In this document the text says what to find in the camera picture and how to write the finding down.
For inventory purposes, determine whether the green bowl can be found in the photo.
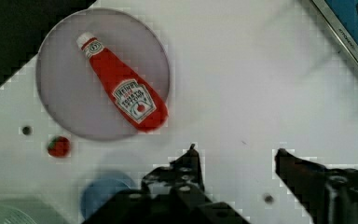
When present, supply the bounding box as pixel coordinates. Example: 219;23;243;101
0;205;36;224

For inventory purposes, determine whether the red felt strawberry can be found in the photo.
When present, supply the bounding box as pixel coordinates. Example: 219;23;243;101
48;136;71;158

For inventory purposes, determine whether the red felt ketchup bottle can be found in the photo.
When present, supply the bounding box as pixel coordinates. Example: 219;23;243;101
76;32;168;133

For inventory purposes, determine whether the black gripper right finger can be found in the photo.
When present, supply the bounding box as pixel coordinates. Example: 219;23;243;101
274;148;358;224

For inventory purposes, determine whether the blue round cup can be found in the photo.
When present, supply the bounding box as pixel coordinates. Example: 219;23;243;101
80;171;136;219

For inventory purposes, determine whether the grey round plate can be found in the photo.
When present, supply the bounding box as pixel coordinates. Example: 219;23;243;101
35;8;171;141

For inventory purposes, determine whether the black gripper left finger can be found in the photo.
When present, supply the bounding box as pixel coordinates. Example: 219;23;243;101
82;145;250;224

